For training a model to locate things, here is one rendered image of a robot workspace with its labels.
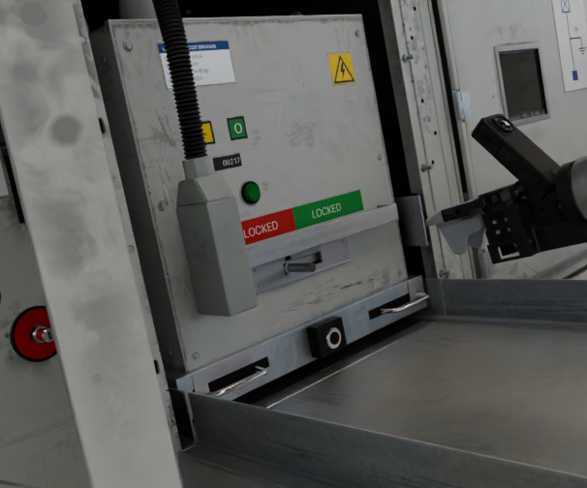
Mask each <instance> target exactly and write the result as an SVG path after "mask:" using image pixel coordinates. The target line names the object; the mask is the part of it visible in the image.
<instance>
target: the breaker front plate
mask: <svg viewBox="0 0 587 488"><path fill-rule="evenodd" d="M183 26H184V30H185V32H186V33H185V35H186V38H185V39H187V42H186V43H199V42H219V41H228V43H229V48H230V53H231V58H232V66H233V71H234V76H235V80H236V82H234V83H224V84H214V85H205V86H197V87H196V88H195V90H197V93H196V94H197V95H198V96H197V99H199V100H198V101H197V103H199V105H198V107H200V109H199V111H200V112H201V113H200V114H199V115H200V116H201V118H200V120H202V121H201V122H205V121H211V125H212V129H213V134H214V138H215V143H213V144H207V145H206V147H205V148H204V149H206V150H207V151H206V152H205V153H206V154H208V155H207V156H210V159H211V164H212V168H213V173H214V174H217V173H220V174H222V175H223V176H224V178H225V180H226V182H227V183H228V185H229V187H230V189H231V190H232V193H233V194H234V197H235V198H236V202H237V207H238V212H239V216H240V221H241V222H242V221H246V220H250V219H254V218H257V217H261V216H264V215H267V214H271V213H275V212H278V211H282V210H286V209H290V208H293V207H297V206H300V205H303V204H307V203H311V202H314V201H318V200H322V199H326V198H332V197H336V196H339V195H343V194H347V193H349V192H353V191H357V190H360V193H361V198H362V204H363V209H364V210H361V211H357V212H355V213H352V214H348V215H345V216H342V217H339V218H335V219H332V220H329V221H325V222H322V223H319V224H315V225H313V226H310V227H306V228H303V229H297V230H294V231H291V232H287V233H284V234H281V235H277V236H274V237H271V238H267V239H265V240H262V241H258V242H255V243H252V244H248V245H246V249H247V248H250V247H254V246H257V245H260V244H263V243H266V242H269V241H272V240H276V239H279V238H282V237H286V236H289V235H292V234H295V233H299V232H302V231H305V230H308V229H313V228H316V227H320V226H323V225H326V224H329V223H333V222H336V221H339V220H343V219H346V218H349V217H352V216H355V215H358V214H361V213H365V212H368V211H371V210H374V209H378V207H377V205H382V204H392V203H394V201H393V195H392V190H391V185H390V179H389V173H388V168H387V162H386V152H385V147H384V142H383V136H382V130H381V125H380V119H379V113H378V109H377V103H376V97H375V92H374V86H373V80H372V76H371V70H370V64H369V59H368V53H367V47H366V42H365V37H364V31H363V26H362V20H361V18H333V19H297V20H261V21H225V22H189V23H183ZM111 29H112V34H113V38H114V42H115V46H116V51H117V55H118V60H119V64H120V69H121V73H122V77H123V81H124V86H125V90H126V95H127V99H128V104H129V109H130V112H131V117H132V121H133V126H134V130H135V135H136V139H137V144H138V148H139V155H140V160H141V164H142V169H143V173H144V178H145V182H146V187H147V191H148V195H149V199H150V204H151V208H152V213H153V217H154V222H155V226H156V230H157V234H158V239H159V243H160V248H161V252H162V257H163V261H164V266H165V269H166V274H167V278H168V283H169V288H170V296H171V300H172V305H173V309H174V313H175V317H176V322H177V326H178V331H179V335H180V340H181V344H182V349H183V352H184V357H185V361H186V366H187V370H188V372H189V371H191V370H194V369H196V368H198V367H200V366H202V365H204V364H207V363H209V362H211V361H214V360H216V359H218V358H221V357H223V356H226V355H228V354H230V353H233V352H235V351H239V350H241V349H243V348H246V347H248V346H250V345H253V344H255V343H257V342H259V341H261V340H264V339H266V338H268V337H271V336H273V335H275V334H278V333H280V332H282V331H285V330H287V329H289V328H292V327H294V326H296V325H299V324H301V323H304V322H306V321H308V320H311V319H313V318H316V317H318V316H320V315H323V314H325V313H327V312H330V311H332V310H334V309H337V308H339V307H342V306H344V305H346V304H349V303H351V302H353V301H356V300H358V299H360V298H362V297H364V296H366V295H369V294H371V293H373V292H376V291H378V290H382V289H384V288H387V287H389V286H391V285H394V284H396V283H398V282H401V281H403V280H405V279H408V278H407V272H406V267H405V261H404V256H403V251H402V245H401V239H400V234H399V228H398V223H397V220H396V221H393V222H390V223H387V224H384V225H381V226H378V227H375V228H372V229H368V230H365V231H362V232H359V233H356V234H353V235H350V236H347V237H344V238H341V239H338V240H335V241H332V242H329V243H326V244H324V245H321V246H318V247H315V248H312V249H309V250H306V251H302V252H299V253H296V254H293V255H291V258H292V259H290V260H295V259H300V258H303V257H306V256H309V255H312V254H315V253H318V252H319V256H320V261H321V262H319V263H316V270H315V271H314V272H295V273H294V274H293V275H288V274H285V269H284V264H283V263H286V262H287V261H286V257H284V258H281V259H277V260H274V261H271V262H268V263H265V264H262V265H259V266H256V267H253V268H251V273H252V278H253V282H254V287H255V292H256V297H257V301H258V306H257V307H255V308H253V309H250V310H248V311H245V312H243V313H240V314H237V315H235V316H232V317H226V316H211V315H200V314H199V312H198V308H197V303H196V298H195V295H194V290H193V286H192V281H191V276H190V272H189V267H188V263H187V259H186V254H185V250H184V245H183V241H182V236H181V231H180V227H179V223H178V218H177V214H176V207H177V206H176V201H177V190H178V183H179V182H180V181H182V180H186V178H185V173H184V168H183V165H182V161H185V160H186V159H185V158H184V157H185V156H186V155H185V154H183V153H184V152H185V151H184V150H183V148H184V146H182V145H183V143H184V142H182V139H183V138H182V134H180V132H181V131H182V130H180V129H179V128H180V127H181V126H180V125H178V124H179V123H180V121H178V119H179V117H177V115H178V114H179V113H177V111H178V109H177V108H175V107H176V106H177V105H176V104H175V102H176V100H174V98H175V96H173V94H174V93H175V92H173V91H172V90H173V89H167V86H166V81H165V76H164V72H163V67H162V62H161V58H160V53H159V48H158V45H160V44H163V43H164V42H163V39H164V38H162V34H161V30H160V26H159V23H154V24H118V25H112V26H111ZM338 53H350V54H351V57H352V62H353V68H354V73H355V82H354V83H346V84H337V85H333V79H332V74H331V69H330V64H329V59H328V55H329V54H338ZM239 116H244V121H245V126H246V131H247V136H248V137H247V138H242V139H236V140H231V137H230V132H229V127H228V122H227V118H233V117H239ZM234 154H240V159H241V164H242V166H240V167H235V168H226V169H221V170H216V171H215V169H214V165H213V160H212V159H213V158H219V157H224V156H229V155H234ZM247 181H253V182H255V183H257V185H258V186H259V188H260V191H261V196H260V199H259V200H258V202H256V203H254V204H248V203H246V202H245V201H244V200H243V198H242V196H241V188H242V186H243V184H244V183H245V182H247Z"/></svg>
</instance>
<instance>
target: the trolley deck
mask: <svg viewBox="0 0 587 488"><path fill-rule="evenodd" d="M269 409H272V410H276V411H281V412H289V413H294V414H298V415H303V416H308V417H312V418H317V419H321V420H325V421H330V422H335V423H339V424H344V425H349V426H353V427H357V428H362V429H366V430H371V431H376V432H380V433H385V434H390V435H393V436H398V437H403V438H407V439H412V440H417V441H421V442H430V443H434V444H438V445H443V446H448V447H452V448H457V449H462V450H466V451H471V452H475V453H479V454H484V455H489V456H493V457H498V458H503V459H507V460H512V461H516V462H520V463H525V464H530V465H534V466H539V467H544V468H548V469H552V470H557V471H561V472H566V473H574V474H579V475H584V476H587V330H582V329H566V328H548V327H532V326H514V325H497V324H480V323H463V322H446V321H436V322H434V323H432V324H430V325H428V326H426V327H424V328H422V329H421V330H419V331H417V332H416V333H414V334H412V335H410V336H408V337H406V338H404V339H402V340H400V341H398V342H396V343H394V344H392V345H390V346H388V347H386V348H384V349H382V350H380V351H378V352H376V353H374V354H372V355H370V356H368V357H366V358H364V359H362V360H360V361H358V362H357V363H355V364H353V365H351V366H349V367H347V368H345V369H344V370H342V371H340V372H338V373H336V374H334V375H332V376H330V377H328V378H326V379H324V380H322V381H319V382H317V383H315V384H313V385H311V386H309V387H308V388H306V389H304V390H302V391H300V392H298V393H296V394H295V395H293V396H291V397H289V398H287V399H285V400H283V401H281V402H279V403H277V404H275V405H273V406H271V407H270V408H269ZM178 455H179V459H180V464H181V468H182V472H183V476H184V480H185V485H186V488H334V487H330V486H327V485H324V484H321V483H319V482H315V481H312V480H309V479H306V478H302V477H299V476H296V475H293V474H289V473H284V472H281V471H278V470H274V469H272V468H269V467H266V466H262V465H259V464H256V463H253V462H249V461H246V460H243V459H240V458H237V457H233V456H230V455H228V454H225V453H221V452H218V451H215V450H212V449H208V448H205V447H202V446H199V445H195V446H193V447H191V448H189V449H187V450H185V451H181V450H178Z"/></svg>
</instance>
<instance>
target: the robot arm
mask: <svg viewBox="0 0 587 488"><path fill-rule="evenodd" d="M471 136H472V137H473V138H474V139H475V140H476V141H477V142H478V143H479V144H480V145H481V146H482V147H483V148H484V149H485V150H487V151H488V152H489V153H490V154H491V155H492V156H493V157H494V158H495V159H496V160H497V161H498V162H499V163H500V164H502V165H503V166H504V167H505V168H506V169H507V170H508V171H509V172H510V173H511V174H512V175H513V176H514V177H516V178H517V179H518V181H516V182H515V183H514V184H510V185H508V186H505V187H502V188H499V189H496V190H493V191H490V192H487V193H484V194H482V195H479V197H478V198H474V199H471V200H468V201H465V202H461V203H458V204H455V205H453V206H450V207H447V208H443V209H440V210H437V211H434V212H432V214H431V215H430V216H429V217H428V219H427V220H426V221H425V224H426V226H427V227H429V226H434V225H435V226H437V227H438V228H439V229H440V231H441V233H442V234H443V236H444V238H445V240H446V241H447V243H448V245H449V247H450V248H451V250H452V251H453V252H454V253H455V254H457V255H462V254H464V253H465V252H466V251H467V244H468V245H469V246H470V247H472V248H477V247H479V246H481V245H482V243H483V235H484V230H485V228H486V231H485V234H486V237H487V240H488V243H489V245H487V249H488V252H489V255H490V257H491V260H492V263H493V264H495V263H500V262H504V261H509V260H514V259H523V258H528V257H531V256H533V255H535V254H537V253H540V252H544V251H549V250H554V249H559V248H563V247H568V246H572V245H577V244H582V243H586V242H587V155H585V156H582V157H579V158H577V159H576V160H575V161H572V162H569V163H566V164H563V165H561V166H559V165H558V164H557V163H556V162H555V161H553V160H552V159H551V158H550V157H549V156H548V155H547V154H546V153H545V152H543V151H542V150H541V149H540V148H539V147H538V146H537V145H536V144H534V143H533V142H532V141H531V140H530V139H529V138H528V137H527V136H525V135H524V134H523V133H522V132H521V131H520V130H519V129H518V128H516V127H515V126H514V125H513V124H512V123H511V122H510V121H509V120H508V119H507V118H506V117H505V116H504V115H503V114H501V113H498V114H494V115H491V116H487V117H483V118H481V120H480V121H479V122H478V124H477V126H476V127H475V128H474V129H473V131H472V134H471ZM482 212H483V213H482ZM499 247H500V248H499ZM498 249H501V252H502V256H506V255H510V254H514V253H516V252H519V256H515V257H510V258H505V259H501V257H500V253H499V250H498Z"/></svg>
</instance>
